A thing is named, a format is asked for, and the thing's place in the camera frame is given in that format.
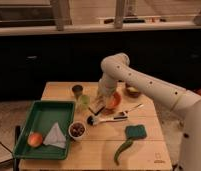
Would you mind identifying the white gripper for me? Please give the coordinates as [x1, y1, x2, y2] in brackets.
[97, 85, 115, 104]

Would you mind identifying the wooden block eraser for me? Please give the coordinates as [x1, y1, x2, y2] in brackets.
[88, 102, 105, 116]

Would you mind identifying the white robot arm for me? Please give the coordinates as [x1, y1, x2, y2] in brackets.
[98, 53, 201, 171]

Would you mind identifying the green plastic cup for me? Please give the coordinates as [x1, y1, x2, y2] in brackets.
[77, 95, 90, 113]

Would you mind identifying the dark small cup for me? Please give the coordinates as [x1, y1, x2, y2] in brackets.
[72, 85, 83, 99]

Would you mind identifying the white cup with chocolates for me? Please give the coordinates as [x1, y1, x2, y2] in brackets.
[68, 121, 86, 140]

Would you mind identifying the orange bowl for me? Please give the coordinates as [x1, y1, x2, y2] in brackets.
[105, 92, 121, 110]

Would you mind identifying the dark bowl with banana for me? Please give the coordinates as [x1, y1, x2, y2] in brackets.
[125, 84, 141, 98]

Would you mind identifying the metal fork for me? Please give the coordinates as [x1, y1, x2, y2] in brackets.
[119, 103, 143, 116]

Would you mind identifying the green sponge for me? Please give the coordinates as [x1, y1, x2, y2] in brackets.
[125, 125, 147, 140]

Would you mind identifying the green chili pepper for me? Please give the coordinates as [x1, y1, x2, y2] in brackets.
[114, 139, 133, 164]

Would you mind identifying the green plastic tray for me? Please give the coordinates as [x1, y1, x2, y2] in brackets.
[13, 101, 75, 160]

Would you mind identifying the white folded cloth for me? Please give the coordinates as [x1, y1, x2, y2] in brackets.
[43, 123, 66, 149]

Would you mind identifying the red orange apple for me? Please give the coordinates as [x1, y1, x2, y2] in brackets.
[27, 132, 43, 148]

